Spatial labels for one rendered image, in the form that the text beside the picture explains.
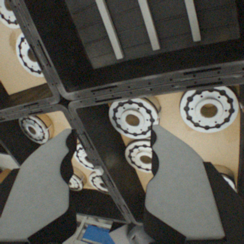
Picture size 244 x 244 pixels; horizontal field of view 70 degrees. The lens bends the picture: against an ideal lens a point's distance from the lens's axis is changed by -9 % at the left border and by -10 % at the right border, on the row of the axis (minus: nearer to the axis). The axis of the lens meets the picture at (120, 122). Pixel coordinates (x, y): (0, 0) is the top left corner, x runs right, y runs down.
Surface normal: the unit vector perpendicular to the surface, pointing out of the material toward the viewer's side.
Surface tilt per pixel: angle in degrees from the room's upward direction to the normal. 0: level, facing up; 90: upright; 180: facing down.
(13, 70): 0
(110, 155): 90
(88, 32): 0
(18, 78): 0
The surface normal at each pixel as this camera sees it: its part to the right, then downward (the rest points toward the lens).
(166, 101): -0.32, 0.58
